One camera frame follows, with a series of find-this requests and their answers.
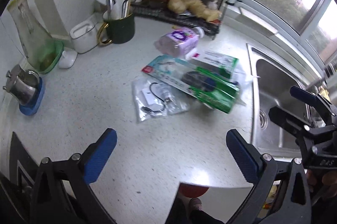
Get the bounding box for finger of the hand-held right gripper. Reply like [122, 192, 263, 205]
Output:
[290, 86, 337, 119]
[269, 105, 318, 141]

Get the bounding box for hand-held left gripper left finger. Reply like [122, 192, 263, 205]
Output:
[30, 128, 118, 224]

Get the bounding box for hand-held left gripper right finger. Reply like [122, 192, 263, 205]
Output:
[226, 129, 313, 224]

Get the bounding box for purple juice bottle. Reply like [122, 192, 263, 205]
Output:
[153, 26, 205, 60]

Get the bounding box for person's right hand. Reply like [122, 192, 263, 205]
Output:
[307, 170, 337, 201]

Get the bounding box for stainless steel sink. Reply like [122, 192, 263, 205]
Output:
[246, 43, 327, 156]

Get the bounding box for steel faucet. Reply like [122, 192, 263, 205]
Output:
[305, 61, 337, 91]

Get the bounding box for clear plastic wrapper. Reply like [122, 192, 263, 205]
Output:
[232, 66, 261, 106]

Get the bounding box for red plastic basin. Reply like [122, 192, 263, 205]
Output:
[179, 183, 210, 198]

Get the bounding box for person's slipper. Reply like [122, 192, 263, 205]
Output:
[188, 198, 203, 214]

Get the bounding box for green toothpaste box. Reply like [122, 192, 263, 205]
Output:
[182, 66, 241, 114]

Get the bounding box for black gas stove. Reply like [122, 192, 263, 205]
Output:
[0, 132, 40, 214]

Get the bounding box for blue coaster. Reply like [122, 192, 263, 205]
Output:
[18, 76, 46, 116]

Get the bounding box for clear plastic bag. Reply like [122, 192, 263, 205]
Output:
[158, 82, 190, 115]

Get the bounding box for small white lid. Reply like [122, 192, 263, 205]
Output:
[58, 50, 79, 69]

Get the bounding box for steel teapot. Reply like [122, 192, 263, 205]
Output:
[3, 64, 40, 106]

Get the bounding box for toothbrush blister pack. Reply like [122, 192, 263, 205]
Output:
[142, 55, 201, 96]

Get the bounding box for green plastic dish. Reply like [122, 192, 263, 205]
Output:
[37, 40, 65, 74]

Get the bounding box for white seasoning container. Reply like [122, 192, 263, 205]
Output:
[69, 20, 102, 54]

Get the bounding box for dark green mug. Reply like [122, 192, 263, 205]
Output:
[97, 12, 136, 46]

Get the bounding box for glass carafe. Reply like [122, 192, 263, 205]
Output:
[7, 0, 57, 71]

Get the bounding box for ginger root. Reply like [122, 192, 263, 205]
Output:
[168, 0, 223, 22]

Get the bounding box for metal utensils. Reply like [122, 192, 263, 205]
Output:
[104, 0, 114, 17]

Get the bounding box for clear bag with black cable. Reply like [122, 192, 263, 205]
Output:
[132, 79, 169, 124]

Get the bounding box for window frame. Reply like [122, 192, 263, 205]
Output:
[229, 0, 337, 56]

